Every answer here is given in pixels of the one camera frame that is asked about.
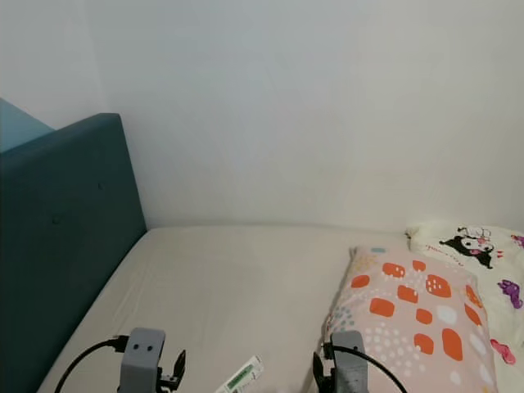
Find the cream bed mattress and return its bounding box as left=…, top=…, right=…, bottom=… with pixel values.
left=37, top=225, right=414, bottom=393

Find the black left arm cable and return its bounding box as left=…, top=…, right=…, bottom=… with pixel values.
left=54, top=336, right=130, bottom=393

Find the pink orange-spotted pillow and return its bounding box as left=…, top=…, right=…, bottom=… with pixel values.
left=322, top=246, right=510, bottom=393

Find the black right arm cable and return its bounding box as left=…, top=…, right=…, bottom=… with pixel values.
left=327, top=344, right=410, bottom=393

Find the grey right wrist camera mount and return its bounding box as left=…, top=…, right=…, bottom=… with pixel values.
left=330, top=331, right=369, bottom=393

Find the teal upholstered headboard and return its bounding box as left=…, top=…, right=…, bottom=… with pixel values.
left=0, top=113, right=147, bottom=393

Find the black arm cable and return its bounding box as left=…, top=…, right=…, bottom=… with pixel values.
left=54, top=336, right=130, bottom=393
left=327, top=344, right=410, bottom=393

